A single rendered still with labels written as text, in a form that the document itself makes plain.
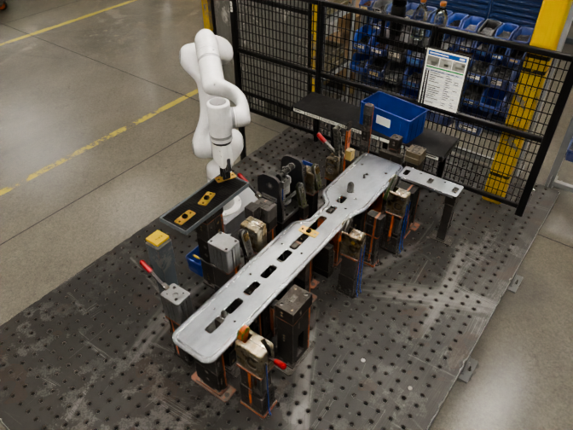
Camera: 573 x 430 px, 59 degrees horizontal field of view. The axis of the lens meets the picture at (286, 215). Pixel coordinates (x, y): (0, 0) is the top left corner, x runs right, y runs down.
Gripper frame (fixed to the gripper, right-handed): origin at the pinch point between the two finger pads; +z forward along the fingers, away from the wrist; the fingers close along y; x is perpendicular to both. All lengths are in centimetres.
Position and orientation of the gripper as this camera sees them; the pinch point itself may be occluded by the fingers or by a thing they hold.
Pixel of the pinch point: (224, 172)
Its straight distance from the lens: 206.0
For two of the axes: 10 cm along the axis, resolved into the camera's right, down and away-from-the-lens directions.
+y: 5.0, 5.6, -6.6
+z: 0.0, 7.6, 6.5
